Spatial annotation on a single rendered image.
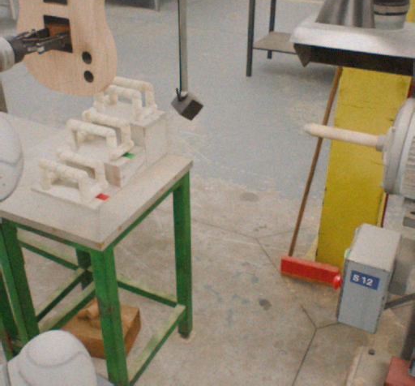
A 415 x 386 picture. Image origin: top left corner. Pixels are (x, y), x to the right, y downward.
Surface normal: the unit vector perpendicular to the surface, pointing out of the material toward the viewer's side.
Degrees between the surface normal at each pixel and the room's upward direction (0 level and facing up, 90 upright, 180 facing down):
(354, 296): 90
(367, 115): 90
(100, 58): 88
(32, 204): 0
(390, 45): 38
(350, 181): 90
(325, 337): 0
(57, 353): 7
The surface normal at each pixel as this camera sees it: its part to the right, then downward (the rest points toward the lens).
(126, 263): 0.00, -0.85
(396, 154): -0.43, 0.15
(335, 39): -0.28, -0.38
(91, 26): -0.47, 0.43
